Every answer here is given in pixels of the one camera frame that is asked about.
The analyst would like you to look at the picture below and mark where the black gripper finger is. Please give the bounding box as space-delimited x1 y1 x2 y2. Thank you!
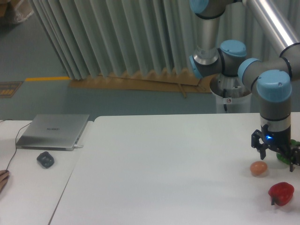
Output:
285 144 300 172
251 129 267 160

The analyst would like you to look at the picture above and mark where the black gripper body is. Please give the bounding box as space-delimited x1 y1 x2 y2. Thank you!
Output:
261 125 291 155

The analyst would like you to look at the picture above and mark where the green bell pepper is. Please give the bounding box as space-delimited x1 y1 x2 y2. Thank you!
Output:
276 139 300 165

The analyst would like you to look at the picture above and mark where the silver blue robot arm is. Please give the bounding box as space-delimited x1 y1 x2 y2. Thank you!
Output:
189 0 300 170

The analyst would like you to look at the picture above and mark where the person hand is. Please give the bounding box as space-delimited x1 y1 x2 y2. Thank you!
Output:
0 170 10 192

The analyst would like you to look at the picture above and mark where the brown egg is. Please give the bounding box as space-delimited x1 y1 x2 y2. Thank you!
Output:
250 161 268 176

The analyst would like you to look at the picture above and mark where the red bell pepper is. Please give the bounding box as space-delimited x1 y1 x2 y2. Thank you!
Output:
268 182 294 206

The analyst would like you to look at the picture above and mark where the brown cardboard sheet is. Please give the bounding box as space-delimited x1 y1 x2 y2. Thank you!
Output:
68 68 216 98

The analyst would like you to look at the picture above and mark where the grey pleated curtain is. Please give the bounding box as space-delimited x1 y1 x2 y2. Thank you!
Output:
30 0 300 85

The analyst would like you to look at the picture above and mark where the black small controller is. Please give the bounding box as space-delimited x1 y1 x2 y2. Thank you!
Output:
37 151 55 169

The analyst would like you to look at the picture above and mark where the silver laptop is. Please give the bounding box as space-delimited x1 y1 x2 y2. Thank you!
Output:
16 114 90 150

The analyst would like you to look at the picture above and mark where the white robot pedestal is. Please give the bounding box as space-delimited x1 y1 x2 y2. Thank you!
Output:
210 74 251 113

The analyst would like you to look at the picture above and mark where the black mouse cable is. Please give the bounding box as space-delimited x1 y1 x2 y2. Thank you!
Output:
0 119 33 170

